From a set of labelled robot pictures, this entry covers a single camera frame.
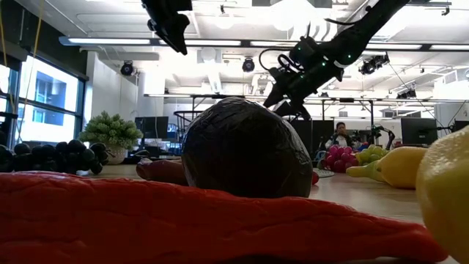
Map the dark red chili pepper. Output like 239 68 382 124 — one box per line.
136 158 188 186

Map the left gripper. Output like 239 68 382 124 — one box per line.
141 0 193 56

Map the pink grape bunch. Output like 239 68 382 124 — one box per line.
324 144 360 174

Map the grey round placemat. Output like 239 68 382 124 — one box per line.
314 168 336 180

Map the greenish yellow banana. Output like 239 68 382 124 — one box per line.
345 160 388 183

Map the black computer monitor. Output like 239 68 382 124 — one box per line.
134 116 169 140
400 117 439 146

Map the purple cabbage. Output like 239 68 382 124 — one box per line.
181 96 314 199

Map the black grape bunch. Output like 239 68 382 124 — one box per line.
0 139 111 175

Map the large glass window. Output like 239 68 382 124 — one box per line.
0 54 87 147

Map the person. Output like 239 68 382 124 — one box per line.
325 121 358 150

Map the yellow lemon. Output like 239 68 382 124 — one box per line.
376 145 429 191
416 126 469 264

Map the black cabinet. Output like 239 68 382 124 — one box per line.
292 119 335 162

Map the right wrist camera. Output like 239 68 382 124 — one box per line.
289 35 325 69

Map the black ceiling spotlight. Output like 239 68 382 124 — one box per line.
119 60 135 77
241 56 256 73
358 54 391 76
396 87 418 100

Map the bright red chili pepper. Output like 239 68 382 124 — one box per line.
0 170 450 264

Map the green potted plant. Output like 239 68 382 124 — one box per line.
78 111 144 166

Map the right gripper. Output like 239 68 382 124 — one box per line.
263 60 345 122

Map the long ceiling light bar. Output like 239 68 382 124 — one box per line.
58 35 469 52

